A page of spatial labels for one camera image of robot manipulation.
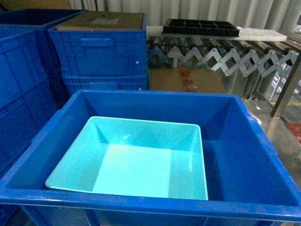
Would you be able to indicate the light turquoise plastic bin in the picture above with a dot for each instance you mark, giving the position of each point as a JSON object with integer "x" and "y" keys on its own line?
{"x": 134, "y": 158}

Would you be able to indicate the brown cardboard box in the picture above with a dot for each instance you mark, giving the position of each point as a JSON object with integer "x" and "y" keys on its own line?
{"x": 185, "y": 80}

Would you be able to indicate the large blue plastic crate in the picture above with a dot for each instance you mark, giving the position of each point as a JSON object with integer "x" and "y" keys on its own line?
{"x": 247, "y": 184}

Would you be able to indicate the blue stacked crate lower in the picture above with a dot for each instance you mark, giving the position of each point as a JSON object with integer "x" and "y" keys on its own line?
{"x": 74, "y": 83}

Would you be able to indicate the blue crate with cardboard lid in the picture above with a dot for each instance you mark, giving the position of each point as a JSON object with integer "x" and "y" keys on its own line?
{"x": 101, "y": 53}

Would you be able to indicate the black compartment tray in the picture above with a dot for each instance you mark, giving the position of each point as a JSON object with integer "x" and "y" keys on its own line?
{"x": 200, "y": 27}

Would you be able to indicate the expandable roller conveyor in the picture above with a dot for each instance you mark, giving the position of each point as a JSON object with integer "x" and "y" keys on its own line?
{"x": 246, "y": 68}

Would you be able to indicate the brown cardboard sheet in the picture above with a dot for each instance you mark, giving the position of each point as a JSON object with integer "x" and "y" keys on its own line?
{"x": 104, "y": 21}

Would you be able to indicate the tall blue crate left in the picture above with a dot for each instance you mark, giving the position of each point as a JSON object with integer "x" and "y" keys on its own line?
{"x": 26, "y": 103}

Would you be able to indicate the white foam board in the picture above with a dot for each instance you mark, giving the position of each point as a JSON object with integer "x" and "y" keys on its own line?
{"x": 245, "y": 34}

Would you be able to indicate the far left blue crate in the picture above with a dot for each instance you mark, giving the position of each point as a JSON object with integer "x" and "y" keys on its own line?
{"x": 40, "y": 21}

